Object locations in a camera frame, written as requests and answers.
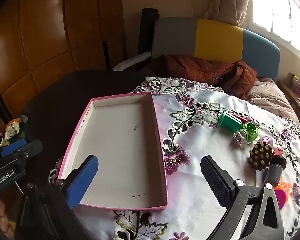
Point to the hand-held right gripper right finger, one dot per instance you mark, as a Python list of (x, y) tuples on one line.
[(215, 180)]

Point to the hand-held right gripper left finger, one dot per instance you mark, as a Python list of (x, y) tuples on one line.
[(83, 181)]

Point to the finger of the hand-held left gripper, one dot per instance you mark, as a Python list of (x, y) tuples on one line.
[(12, 147)]

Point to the brown wooden peg brush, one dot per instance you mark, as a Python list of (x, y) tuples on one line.
[(261, 157)]

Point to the pink cardboard box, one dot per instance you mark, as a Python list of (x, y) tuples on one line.
[(120, 142)]

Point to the green plastic toy stamper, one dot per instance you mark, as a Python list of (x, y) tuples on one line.
[(226, 123)]

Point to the grey cylinder with black cap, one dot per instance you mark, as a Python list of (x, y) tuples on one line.
[(275, 172)]

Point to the purple egg-shaped case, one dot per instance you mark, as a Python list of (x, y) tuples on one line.
[(266, 140)]

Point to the red lipstick tube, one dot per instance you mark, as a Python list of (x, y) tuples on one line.
[(242, 118)]

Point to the red puzzle piece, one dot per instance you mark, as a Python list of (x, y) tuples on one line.
[(277, 152)]

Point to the magenta plastic capsule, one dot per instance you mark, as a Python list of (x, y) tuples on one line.
[(281, 197)]

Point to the orange plastic block toy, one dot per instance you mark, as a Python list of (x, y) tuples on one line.
[(286, 186)]

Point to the crumpled snack bag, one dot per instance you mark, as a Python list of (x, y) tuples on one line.
[(12, 128)]

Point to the embroidered floral tablecloth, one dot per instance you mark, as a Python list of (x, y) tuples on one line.
[(197, 142)]

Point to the beige pink quilted jacket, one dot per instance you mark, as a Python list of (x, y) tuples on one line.
[(270, 95)]

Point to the wooden side desk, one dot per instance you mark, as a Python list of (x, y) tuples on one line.
[(296, 100)]

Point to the rust brown quilted jacket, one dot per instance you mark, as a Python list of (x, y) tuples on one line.
[(190, 67)]

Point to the wooden wardrobe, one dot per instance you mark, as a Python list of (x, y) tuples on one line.
[(47, 30)]

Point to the purple gift box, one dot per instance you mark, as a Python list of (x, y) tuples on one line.
[(298, 83)]

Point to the white chair armrest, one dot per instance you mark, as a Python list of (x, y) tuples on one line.
[(132, 61)]

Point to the grey yellow blue sofa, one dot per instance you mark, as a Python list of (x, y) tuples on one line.
[(215, 40)]

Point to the black rolled mat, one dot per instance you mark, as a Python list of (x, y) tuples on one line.
[(147, 30)]

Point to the beige curtain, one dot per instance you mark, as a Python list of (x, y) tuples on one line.
[(225, 2)]

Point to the bright window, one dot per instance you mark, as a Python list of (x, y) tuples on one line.
[(277, 10)]

